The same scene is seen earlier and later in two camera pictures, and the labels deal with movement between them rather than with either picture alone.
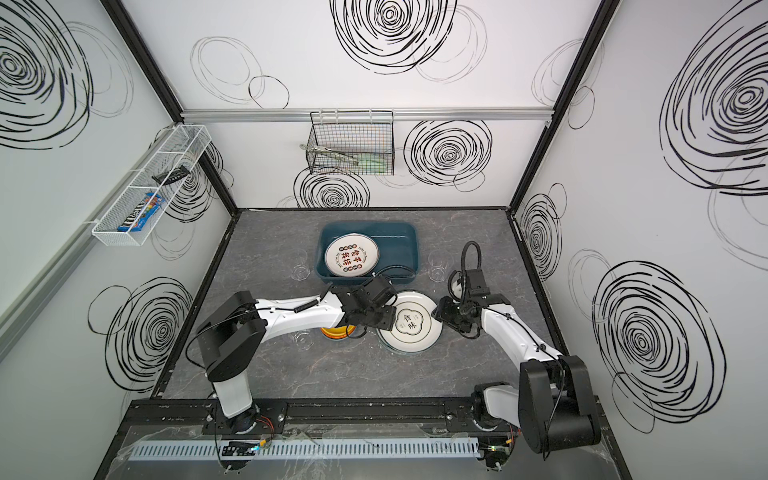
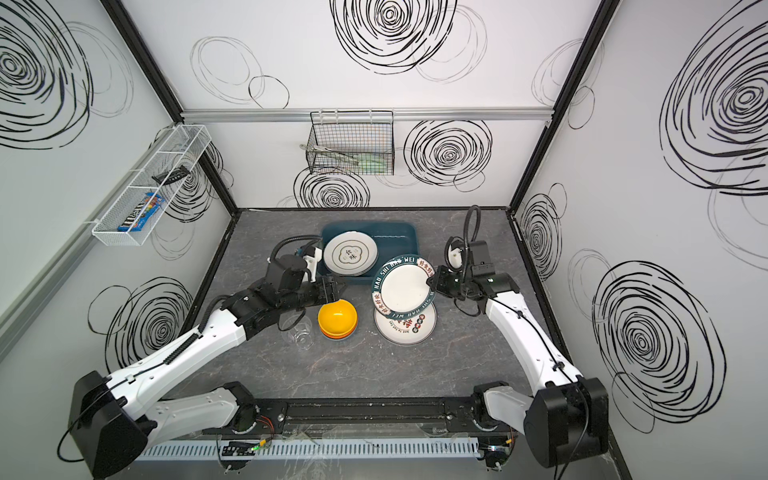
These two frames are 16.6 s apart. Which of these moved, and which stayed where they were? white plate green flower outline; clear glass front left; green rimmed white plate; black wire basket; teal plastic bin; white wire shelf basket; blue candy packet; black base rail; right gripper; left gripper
Moved: right gripper; green rimmed white plate; white plate green flower outline; left gripper
Stayed: teal plastic bin; white wire shelf basket; blue candy packet; black wire basket; clear glass front left; black base rail
